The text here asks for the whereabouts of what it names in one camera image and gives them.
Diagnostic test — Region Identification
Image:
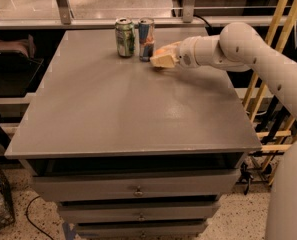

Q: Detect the black cable behind table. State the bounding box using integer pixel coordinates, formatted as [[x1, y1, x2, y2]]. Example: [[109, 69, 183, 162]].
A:
[[193, 14, 214, 32]]

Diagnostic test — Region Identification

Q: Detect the metal window frame post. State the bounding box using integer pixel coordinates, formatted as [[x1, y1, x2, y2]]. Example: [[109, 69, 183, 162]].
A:
[[182, 0, 195, 23], [56, 0, 71, 25]]

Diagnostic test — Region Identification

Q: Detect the orange fruit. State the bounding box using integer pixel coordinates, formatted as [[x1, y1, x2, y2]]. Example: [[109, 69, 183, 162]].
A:
[[154, 48, 166, 56]]

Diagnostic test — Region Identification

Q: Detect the black chair with cushion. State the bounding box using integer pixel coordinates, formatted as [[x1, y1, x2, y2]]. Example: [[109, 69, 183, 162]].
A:
[[0, 35, 44, 98]]

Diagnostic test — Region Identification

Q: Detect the top grey drawer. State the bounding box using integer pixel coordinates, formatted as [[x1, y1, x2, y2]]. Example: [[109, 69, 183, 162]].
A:
[[32, 169, 239, 202]]

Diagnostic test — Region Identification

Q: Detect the grey drawer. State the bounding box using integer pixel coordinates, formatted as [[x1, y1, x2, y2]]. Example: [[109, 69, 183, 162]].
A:
[[32, 169, 239, 202], [76, 220, 208, 239], [59, 202, 219, 223]]

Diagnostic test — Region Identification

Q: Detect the metal window frame post right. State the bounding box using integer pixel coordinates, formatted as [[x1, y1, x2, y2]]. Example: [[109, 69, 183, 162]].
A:
[[182, 0, 195, 23]]

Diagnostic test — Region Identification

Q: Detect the middle grey drawer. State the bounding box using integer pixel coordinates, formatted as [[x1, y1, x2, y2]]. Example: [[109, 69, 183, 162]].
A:
[[59, 202, 219, 223]]

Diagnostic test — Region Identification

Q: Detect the blue silver redbull can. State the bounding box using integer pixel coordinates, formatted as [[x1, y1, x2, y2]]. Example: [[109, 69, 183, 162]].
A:
[[138, 17, 155, 62]]

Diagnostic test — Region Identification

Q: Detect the bottom grey drawer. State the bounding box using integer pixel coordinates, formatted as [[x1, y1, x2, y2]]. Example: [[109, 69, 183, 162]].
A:
[[76, 220, 208, 239]]

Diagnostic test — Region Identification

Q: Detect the green soda can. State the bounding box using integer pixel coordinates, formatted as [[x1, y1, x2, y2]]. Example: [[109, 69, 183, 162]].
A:
[[115, 18, 135, 57]]

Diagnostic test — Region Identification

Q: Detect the yellow wooden rack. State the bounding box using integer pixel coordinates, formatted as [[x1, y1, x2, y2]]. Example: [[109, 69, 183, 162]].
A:
[[242, 0, 297, 186]]

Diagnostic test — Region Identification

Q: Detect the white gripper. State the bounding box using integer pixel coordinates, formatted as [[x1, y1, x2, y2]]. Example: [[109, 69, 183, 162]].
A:
[[150, 37, 199, 68]]

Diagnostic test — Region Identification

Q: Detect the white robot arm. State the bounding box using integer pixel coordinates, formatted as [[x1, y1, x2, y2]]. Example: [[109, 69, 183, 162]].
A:
[[150, 22, 297, 240]]

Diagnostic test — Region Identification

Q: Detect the black floor cable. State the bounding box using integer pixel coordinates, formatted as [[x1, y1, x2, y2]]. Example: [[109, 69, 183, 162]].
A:
[[25, 195, 56, 240]]

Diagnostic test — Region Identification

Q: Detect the grey drawer cabinet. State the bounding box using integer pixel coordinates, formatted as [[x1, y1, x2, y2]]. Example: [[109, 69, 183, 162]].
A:
[[4, 27, 263, 240]]

